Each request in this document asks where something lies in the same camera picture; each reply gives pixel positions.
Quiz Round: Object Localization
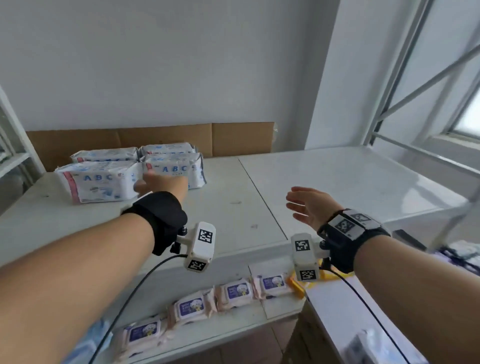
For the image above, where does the light blue wipes pack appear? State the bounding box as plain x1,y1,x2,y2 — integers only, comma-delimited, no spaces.
63,318,113,364

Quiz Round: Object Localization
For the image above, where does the white marker plate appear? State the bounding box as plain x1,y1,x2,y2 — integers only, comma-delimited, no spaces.
328,209,391,241

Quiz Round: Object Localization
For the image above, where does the frosted glass window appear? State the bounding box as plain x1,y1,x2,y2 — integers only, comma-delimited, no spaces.
448,74,480,143

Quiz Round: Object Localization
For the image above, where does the black wrist strap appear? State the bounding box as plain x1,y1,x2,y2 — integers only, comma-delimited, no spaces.
316,209,392,275
120,191,188,257

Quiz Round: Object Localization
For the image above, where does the white metal shelf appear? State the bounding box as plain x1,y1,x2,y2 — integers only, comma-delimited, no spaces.
0,0,480,364
0,86,46,211

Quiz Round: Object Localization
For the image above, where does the person's right forearm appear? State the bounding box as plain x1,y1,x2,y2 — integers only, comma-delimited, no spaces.
354,236,480,364

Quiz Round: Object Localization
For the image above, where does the white rectangular board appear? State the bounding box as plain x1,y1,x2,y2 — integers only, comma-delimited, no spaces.
305,275,428,364

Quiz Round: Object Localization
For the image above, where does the small white yellow pad packet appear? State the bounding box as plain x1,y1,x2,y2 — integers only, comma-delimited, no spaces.
448,239,480,260

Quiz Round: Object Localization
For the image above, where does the person's left hand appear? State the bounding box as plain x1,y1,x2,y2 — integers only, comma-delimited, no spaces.
133,170,190,205

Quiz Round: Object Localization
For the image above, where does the brown cardboard sheet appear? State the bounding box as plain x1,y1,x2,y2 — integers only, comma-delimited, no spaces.
25,121,277,173

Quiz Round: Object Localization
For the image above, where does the person's right hand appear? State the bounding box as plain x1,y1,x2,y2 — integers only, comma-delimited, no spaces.
285,186,346,232

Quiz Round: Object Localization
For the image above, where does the person's left forearm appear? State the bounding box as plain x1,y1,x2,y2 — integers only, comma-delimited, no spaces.
0,212,155,364

